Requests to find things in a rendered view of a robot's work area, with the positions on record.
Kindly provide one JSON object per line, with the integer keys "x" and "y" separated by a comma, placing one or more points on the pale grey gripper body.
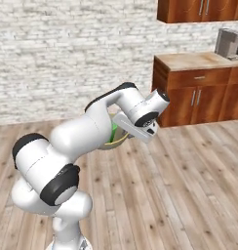
{"x": 129, "y": 126}

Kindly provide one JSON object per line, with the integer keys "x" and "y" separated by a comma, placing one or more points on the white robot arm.
{"x": 75, "y": 136}

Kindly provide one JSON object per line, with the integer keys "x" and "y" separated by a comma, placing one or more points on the green cup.
{"x": 113, "y": 133}

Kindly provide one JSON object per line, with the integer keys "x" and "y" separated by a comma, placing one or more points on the beige bowl with yellow rim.
{"x": 115, "y": 143}

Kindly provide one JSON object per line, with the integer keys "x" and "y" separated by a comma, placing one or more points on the brown wooden base cupboards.
{"x": 202, "y": 91}

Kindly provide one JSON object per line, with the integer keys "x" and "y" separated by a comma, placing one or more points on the grey coffee machine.
{"x": 229, "y": 43}

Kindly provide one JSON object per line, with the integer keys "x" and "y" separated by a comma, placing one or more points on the brown wooden wall cupboards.
{"x": 189, "y": 10}

